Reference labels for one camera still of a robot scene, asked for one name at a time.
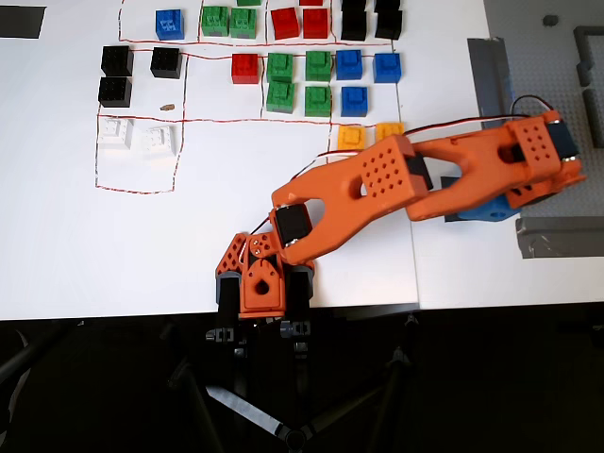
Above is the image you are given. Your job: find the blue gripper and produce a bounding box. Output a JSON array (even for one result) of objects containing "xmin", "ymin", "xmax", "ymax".
[{"xmin": 456, "ymin": 193, "xmax": 524, "ymax": 224}]

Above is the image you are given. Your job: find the grey tape square marker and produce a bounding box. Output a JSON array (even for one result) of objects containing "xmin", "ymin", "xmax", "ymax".
[{"xmin": 440, "ymin": 176, "xmax": 467, "ymax": 224}]

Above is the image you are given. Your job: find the yellow lego block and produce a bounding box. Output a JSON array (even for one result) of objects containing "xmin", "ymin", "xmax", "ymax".
[
  {"xmin": 375, "ymin": 121, "xmax": 406, "ymax": 143},
  {"xmin": 338, "ymin": 125, "xmax": 367, "ymax": 152}
]

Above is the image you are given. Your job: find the blue lego block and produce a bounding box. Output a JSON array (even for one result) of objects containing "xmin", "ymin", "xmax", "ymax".
[
  {"xmin": 335, "ymin": 49, "xmax": 363, "ymax": 81},
  {"xmin": 155, "ymin": 8, "xmax": 186, "ymax": 42},
  {"xmin": 372, "ymin": 52, "xmax": 402, "ymax": 85},
  {"xmin": 340, "ymin": 86, "xmax": 369, "ymax": 118}
]

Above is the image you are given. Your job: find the white lego block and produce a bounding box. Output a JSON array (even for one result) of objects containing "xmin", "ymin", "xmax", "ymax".
[
  {"xmin": 141, "ymin": 125, "xmax": 178, "ymax": 159},
  {"xmin": 96, "ymin": 117, "xmax": 135, "ymax": 151}
]

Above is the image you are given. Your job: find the long grey lego brick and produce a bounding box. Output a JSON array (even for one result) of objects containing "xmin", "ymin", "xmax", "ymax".
[{"xmin": 582, "ymin": 88, "xmax": 604, "ymax": 150}]

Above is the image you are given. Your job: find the grey lego baseplate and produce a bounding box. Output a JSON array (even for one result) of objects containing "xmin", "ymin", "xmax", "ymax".
[{"xmin": 484, "ymin": 0, "xmax": 604, "ymax": 227}]

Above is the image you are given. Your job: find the dark grey table clamp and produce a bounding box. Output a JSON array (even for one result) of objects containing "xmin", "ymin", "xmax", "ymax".
[
  {"xmin": 282, "ymin": 266, "xmax": 316, "ymax": 353},
  {"xmin": 214, "ymin": 271, "xmax": 244, "ymax": 344}
]

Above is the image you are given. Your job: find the black tape patch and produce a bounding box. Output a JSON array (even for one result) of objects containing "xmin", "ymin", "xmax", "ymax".
[{"xmin": 0, "ymin": 5, "xmax": 47, "ymax": 40}]

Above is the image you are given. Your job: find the grey duct tape strip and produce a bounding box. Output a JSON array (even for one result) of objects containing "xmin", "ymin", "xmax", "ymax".
[
  {"xmin": 466, "ymin": 36, "xmax": 521, "ymax": 132},
  {"xmin": 514, "ymin": 214, "xmax": 604, "ymax": 260}
]

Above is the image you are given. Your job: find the red black wrist cable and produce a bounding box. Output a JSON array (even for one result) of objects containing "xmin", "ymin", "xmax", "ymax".
[{"xmin": 400, "ymin": 95, "xmax": 557, "ymax": 138}]

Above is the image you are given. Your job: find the red white arm cable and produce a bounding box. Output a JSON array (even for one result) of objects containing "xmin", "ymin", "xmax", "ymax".
[{"xmin": 244, "ymin": 149, "xmax": 362, "ymax": 237}]

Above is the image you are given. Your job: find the grey L-shaped lego wall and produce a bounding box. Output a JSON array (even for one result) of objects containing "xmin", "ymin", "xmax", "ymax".
[{"xmin": 573, "ymin": 25, "xmax": 604, "ymax": 65}]

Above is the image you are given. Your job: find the black camera tripod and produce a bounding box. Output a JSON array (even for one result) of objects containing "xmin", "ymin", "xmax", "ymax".
[{"xmin": 159, "ymin": 313, "xmax": 426, "ymax": 453}]

